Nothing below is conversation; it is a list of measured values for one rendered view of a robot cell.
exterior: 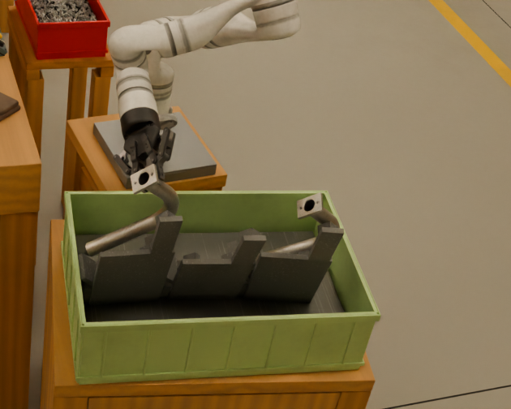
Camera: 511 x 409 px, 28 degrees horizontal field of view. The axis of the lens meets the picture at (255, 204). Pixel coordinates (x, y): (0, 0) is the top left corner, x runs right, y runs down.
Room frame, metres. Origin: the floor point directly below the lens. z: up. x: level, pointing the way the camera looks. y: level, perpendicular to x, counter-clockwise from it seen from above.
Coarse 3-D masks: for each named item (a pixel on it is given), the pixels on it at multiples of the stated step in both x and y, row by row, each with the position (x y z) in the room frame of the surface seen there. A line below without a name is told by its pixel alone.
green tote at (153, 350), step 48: (96, 192) 1.76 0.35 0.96; (192, 192) 1.83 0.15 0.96; (240, 192) 1.87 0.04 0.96; (288, 192) 1.91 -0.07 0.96; (336, 288) 1.75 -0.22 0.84; (96, 336) 1.37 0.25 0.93; (144, 336) 1.40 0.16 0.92; (192, 336) 1.43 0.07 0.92; (240, 336) 1.47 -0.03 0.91; (288, 336) 1.50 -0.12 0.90; (336, 336) 1.54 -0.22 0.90
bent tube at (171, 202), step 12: (144, 168) 1.52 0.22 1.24; (156, 168) 1.51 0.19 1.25; (132, 180) 1.50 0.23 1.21; (144, 180) 1.52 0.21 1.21; (156, 180) 1.48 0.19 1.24; (156, 192) 1.50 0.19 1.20; (168, 192) 1.52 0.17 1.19; (168, 204) 1.53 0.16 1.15; (120, 228) 1.56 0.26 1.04; (132, 228) 1.55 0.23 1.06; (144, 228) 1.55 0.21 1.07; (96, 240) 1.54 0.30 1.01; (108, 240) 1.54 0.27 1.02; (120, 240) 1.54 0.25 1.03; (96, 252) 1.53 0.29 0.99
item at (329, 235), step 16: (320, 240) 1.57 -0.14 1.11; (336, 240) 1.57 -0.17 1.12; (272, 256) 1.58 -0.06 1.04; (288, 256) 1.59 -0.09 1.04; (304, 256) 1.60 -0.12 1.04; (320, 256) 1.59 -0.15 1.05; (256, 272) 1.60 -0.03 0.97; (272, 272) 1.60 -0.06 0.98; (288, 272) 1.61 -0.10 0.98; (304, 272) 1.61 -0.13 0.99; (320, 272) 1.62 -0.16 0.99; (256, 288) 1.63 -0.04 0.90; (272, 288) 1.63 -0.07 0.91; (288, 288) 1.64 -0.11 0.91; (304, 288) 1.64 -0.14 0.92
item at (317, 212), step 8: (320, 192) 1.60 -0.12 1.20; (304, 200) 1.60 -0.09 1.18; (312, 200) 1.60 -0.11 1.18; (320, 200) 1.58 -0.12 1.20; (304, 208) 1.59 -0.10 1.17; (312, 208) 1.61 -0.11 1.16; (320, 208) 1.57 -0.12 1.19; (304, 216) 1.57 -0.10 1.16; (312, 216) 1.58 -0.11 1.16; (320, 216) 1.59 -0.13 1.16; (328, 216) 1.60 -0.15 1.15; (336, 224) 1.61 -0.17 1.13; (304, 240) 1.66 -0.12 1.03; (312, 240) 1.65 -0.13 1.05; (280, 248) 1.65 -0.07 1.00; (288, 248) 1.65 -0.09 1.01; (296, 248) 1.64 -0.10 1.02; (304, 248) 1.64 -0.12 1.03
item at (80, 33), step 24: (24, 0) 2.66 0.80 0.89; (48, 0) 2.71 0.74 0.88; (72, 0) 2.74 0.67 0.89; (96, 0) 2.71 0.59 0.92; (24, 24) 2.64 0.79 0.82; (48, 24) 2.51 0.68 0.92; (72, 24) 2.54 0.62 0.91; (96, 24) 2.58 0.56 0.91; (48, 48) 2.52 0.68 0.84; (72, 48) 2.55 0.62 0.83; (96, 48) 2.58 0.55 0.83
